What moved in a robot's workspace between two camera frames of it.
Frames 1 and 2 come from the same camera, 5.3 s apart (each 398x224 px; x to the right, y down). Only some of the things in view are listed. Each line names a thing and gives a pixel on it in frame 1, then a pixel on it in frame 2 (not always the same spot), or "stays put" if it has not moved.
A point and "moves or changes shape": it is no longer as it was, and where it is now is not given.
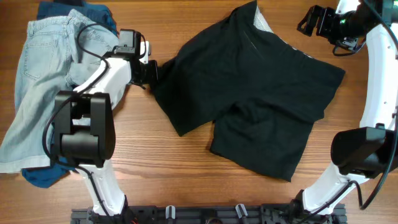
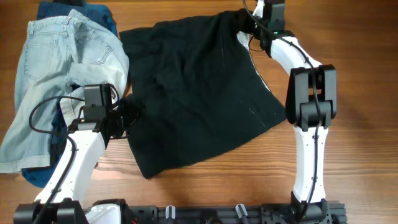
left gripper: [150, 73] -> [131, 112]
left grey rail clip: [173, 211] stays put
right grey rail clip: [238, 211] stays put
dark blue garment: [44, 177] stays put
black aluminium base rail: [211, 214] stays put
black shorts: [260, 91] moves or changes shape
